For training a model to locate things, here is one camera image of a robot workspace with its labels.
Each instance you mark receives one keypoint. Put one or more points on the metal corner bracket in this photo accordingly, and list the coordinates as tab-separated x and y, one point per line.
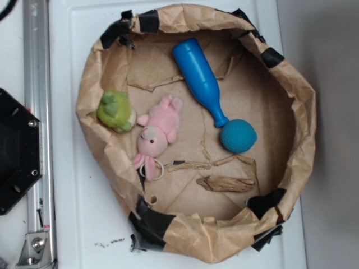
36	251

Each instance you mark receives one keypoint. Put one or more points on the green plush toy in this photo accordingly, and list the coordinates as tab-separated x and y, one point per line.
116	111

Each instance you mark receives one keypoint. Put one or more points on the white tray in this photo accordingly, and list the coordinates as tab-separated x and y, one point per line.
92	230

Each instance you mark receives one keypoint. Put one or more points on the aluminium extrusion rail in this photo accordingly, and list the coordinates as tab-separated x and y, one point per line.
40	198

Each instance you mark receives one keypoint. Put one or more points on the blue textured ball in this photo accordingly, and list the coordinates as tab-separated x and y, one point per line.
238	136

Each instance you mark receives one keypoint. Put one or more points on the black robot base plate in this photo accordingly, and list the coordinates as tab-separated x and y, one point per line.
20	151

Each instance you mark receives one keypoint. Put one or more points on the pink plush pig keychain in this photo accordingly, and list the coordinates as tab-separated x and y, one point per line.
160	127

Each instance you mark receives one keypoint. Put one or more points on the brown paper bin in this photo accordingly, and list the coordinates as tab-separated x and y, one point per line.
174	213

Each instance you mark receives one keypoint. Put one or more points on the blue plastic bowling pin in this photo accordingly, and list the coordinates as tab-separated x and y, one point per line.
200	78

